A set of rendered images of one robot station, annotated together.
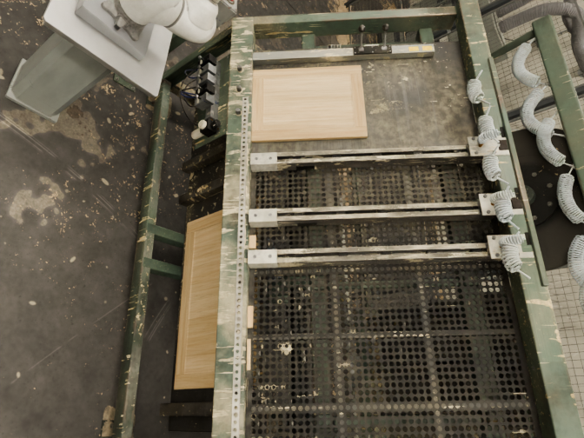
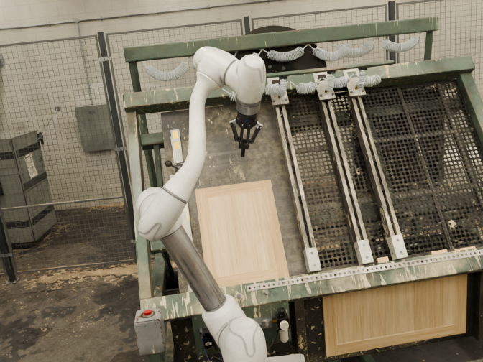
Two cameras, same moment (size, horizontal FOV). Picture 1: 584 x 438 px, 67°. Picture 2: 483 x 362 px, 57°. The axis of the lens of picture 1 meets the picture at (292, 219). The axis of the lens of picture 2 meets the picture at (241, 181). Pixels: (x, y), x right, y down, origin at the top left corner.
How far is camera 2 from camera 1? 181 cm
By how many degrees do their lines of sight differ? 37
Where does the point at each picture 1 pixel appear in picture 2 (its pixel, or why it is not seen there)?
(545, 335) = (406, 70)
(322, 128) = (267, 215)
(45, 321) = not seen: outside the picture
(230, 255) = (402, 273)
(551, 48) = (158, 50)
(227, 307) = (442, 268)
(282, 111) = (254, 253)
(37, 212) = not seen: outside the picture
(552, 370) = (425, 68)
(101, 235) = not seen: outside the picture
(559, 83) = (193, 49)
